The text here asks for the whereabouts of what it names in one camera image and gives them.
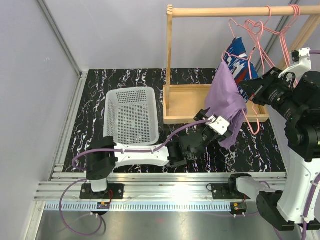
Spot white perforated plastic basket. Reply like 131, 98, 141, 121
103, 87, 159, 146

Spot blue patterned trousers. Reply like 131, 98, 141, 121
223, 37, 258, 103

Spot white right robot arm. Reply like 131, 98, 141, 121
226, 68, 320, 231

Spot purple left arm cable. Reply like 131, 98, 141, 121
59, 119, 213, 237

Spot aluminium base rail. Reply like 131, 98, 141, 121
34, 172, 251, 212

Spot pink wire hanger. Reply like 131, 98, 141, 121
221, 42, 262, 135
279, 4, 298, 66
281, 4, 301, 66
228, 5, 272, 79

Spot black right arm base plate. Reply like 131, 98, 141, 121
206, 183, 248, 201

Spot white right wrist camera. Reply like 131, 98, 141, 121
278, 47, 312, 79

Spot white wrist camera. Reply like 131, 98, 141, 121
205, 115, 230, 136
278, 47, 312, 79

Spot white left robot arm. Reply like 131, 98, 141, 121
86, 109, 232, 199

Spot aluminium corner frame post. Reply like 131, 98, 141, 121
35, 0, 88, 79

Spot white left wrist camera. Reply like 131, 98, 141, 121
205, 115, 230, 136

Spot purple trousers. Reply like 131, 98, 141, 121
204, 61, 248, 150

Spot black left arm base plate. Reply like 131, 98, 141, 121
79, 183, 125, 200

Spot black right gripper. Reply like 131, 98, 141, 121
239, 67, 306, 123

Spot wooden clothes rack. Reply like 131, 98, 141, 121
163, 4, 320, 124

